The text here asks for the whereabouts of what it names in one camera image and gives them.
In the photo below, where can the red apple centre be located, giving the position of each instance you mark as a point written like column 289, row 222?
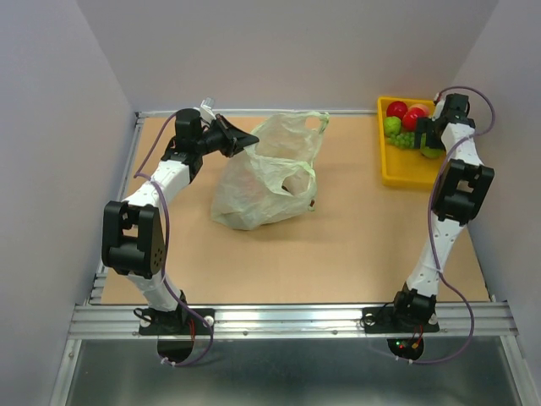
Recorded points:
column 410, row 118

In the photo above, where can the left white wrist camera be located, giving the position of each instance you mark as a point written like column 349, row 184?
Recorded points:
column 207, row 105

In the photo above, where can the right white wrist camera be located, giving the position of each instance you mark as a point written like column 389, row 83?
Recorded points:
column 439, row 102

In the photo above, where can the peach fruit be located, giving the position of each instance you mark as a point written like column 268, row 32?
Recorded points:
column 422, row 107

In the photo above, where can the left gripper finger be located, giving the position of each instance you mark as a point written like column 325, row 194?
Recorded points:
column 233, row 134
column 235, row 146

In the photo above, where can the green grape bunch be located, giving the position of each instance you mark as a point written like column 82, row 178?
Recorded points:
column 403, row 141

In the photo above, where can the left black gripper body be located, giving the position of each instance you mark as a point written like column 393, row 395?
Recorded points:
column 215, row 139

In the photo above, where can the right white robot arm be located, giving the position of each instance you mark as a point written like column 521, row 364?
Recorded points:
column 459, row 190

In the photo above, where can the aluminium frame rail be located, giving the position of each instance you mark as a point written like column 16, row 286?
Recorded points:
column 288, row 300

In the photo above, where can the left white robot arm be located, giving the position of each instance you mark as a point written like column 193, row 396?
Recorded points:
column 135, row 230

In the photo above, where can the light green plastic bag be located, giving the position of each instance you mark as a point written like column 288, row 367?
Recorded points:
column 274, row 179

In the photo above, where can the red apple back left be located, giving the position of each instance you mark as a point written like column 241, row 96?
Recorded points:
column 397, row 109

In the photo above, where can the light green custard apple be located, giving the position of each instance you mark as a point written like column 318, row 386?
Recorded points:
column 392, row 126

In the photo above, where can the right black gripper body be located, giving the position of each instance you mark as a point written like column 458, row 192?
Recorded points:
column 432, row 137

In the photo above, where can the yellow plastic tray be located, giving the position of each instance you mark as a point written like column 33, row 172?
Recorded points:
column 405, row 168

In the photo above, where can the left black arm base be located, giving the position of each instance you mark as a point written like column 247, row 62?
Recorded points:
column 184, row 337

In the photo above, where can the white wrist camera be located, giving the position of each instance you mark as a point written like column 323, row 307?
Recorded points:
column 439, row 102
column 207, row 105

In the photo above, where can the red apple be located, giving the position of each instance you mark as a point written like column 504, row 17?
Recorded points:
column 397, row 109
column 410, row 118

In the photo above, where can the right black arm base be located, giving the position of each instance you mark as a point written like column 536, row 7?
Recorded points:
column 405, row 332

